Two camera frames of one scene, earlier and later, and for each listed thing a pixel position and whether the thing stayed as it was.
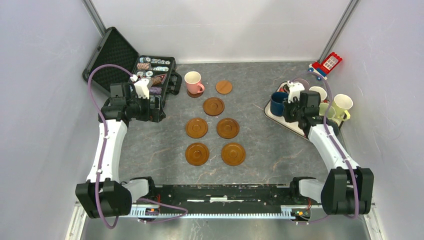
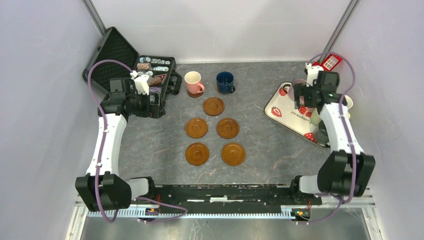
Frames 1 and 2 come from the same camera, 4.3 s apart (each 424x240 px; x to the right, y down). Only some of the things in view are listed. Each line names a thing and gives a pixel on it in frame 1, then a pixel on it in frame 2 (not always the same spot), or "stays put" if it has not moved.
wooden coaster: x=233 y=154 stays put
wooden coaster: x=228 y=128 stays put
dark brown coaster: x=194 y=95 stays put
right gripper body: x=292 y=111 to x=301 y=89
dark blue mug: x=277 y=104 to x=224 y=80
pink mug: x=193 y=80 stays put
